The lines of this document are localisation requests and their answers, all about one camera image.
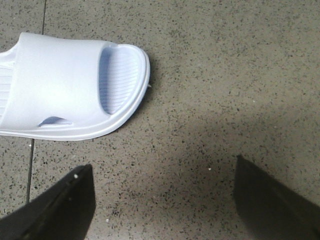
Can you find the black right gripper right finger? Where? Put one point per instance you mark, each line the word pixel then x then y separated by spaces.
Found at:
pixel 271 210

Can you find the light blue slipper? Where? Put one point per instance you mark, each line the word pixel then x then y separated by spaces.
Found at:
pixel 69 90

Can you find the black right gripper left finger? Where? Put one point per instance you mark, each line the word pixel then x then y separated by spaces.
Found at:
pixel 63 212

